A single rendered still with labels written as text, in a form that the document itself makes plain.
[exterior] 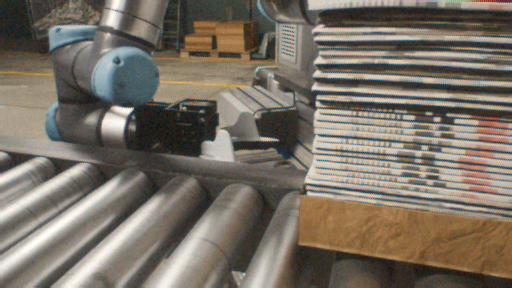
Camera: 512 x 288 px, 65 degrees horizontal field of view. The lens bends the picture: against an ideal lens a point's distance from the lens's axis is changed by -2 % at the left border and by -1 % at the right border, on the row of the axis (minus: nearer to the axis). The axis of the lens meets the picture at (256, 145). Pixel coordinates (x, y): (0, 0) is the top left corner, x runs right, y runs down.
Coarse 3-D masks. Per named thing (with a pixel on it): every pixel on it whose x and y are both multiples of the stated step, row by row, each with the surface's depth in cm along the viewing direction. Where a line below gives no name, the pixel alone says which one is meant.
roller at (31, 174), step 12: (12, 168) 46; (24, 168) 46; (36, 168) 47; (48, 168) 48; (0, 180) 43; (12, 180) 44; (24, 180) 45; (36, 180) 46; (0, 192) 42; (12, 192) 43; (24, 192) 44; (0, 204) 41
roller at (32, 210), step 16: (64, 176) 44; (80, 176) 45; (96, 176) 46; (32, 192) 40; (48, 192) 41; (64, 192) 42; (80, 192) 44; (0, 208) 37; (16, 208) 37; (32, 208) 38; (48, 208) 40; (64, 208) 41; (0, 224) 35; (16, 224) 36; (32, 224) 38; (0, 240) 34; (16, 240) 36
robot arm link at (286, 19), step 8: (264, 0) 85; (272, 0) 84; (280, 0) 83; (288, 0) 83; (296, 0) 82; (264, 8) 90; (272, 8) 87; (280, 8) 86; (288, 8) 85; (296, 8) 83; (264, 16) 92; (272, 16) 90; (280, 16) 88; (288, 16) 87; (296, 16) 85; (288, 24) 93; (304, 24) 88
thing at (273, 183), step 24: (0, 144) 53; (24, 144) 53; (48, 144) 53; (72, 144) 53; (120, 168) 47; (144, 168) 46; (168, 168) 46; (192, 168) 46; (216, 168) 46; (240, 168) 46; (264, 168) 46; (216, 192) 44; (264, 192) 42; (288, 192) 42; (264, 216) 43; (240, 264) 47; (408, 264) 41
